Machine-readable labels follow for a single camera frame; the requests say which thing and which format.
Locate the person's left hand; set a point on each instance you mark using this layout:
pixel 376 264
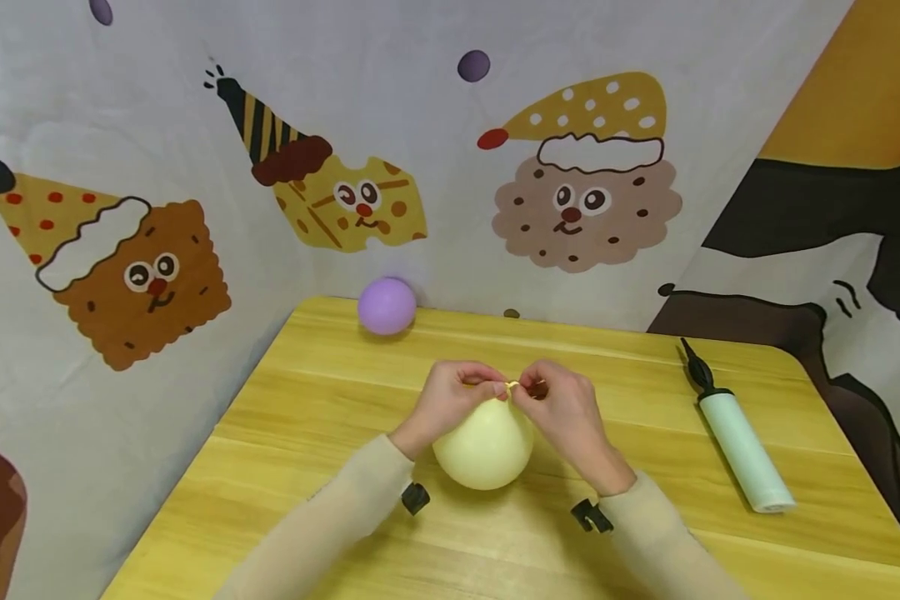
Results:
pixel 441 403

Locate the person's right hand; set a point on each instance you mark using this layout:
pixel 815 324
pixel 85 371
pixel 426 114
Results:
pixel 570 425

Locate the person's left thumb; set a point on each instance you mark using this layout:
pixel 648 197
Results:
pixel 489 391

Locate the person's left fingers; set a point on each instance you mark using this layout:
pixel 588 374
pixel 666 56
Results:
pixel 474 372

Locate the person's right fingers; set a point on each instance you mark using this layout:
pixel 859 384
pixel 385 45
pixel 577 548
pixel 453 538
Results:
pixel 546 377

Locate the person's right thumb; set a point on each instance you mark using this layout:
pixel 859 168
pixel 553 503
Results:
pixel 523 402

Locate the pale yellow balloon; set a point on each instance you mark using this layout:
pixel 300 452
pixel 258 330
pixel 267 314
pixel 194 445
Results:
pixel 484 446

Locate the person's left forearm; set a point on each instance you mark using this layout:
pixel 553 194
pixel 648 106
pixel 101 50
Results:
pixel 322 525

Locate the person's right forearm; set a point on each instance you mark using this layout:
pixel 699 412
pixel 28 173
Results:
pixel 667 542

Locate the purple balloon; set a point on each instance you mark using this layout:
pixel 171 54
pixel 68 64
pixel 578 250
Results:
pixel 387 305

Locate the black wrist band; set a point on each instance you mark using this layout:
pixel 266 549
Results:
pixel 415 497
pixel 591 516

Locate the mint green balloon hand pump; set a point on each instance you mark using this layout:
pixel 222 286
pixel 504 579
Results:
pixel 735 429

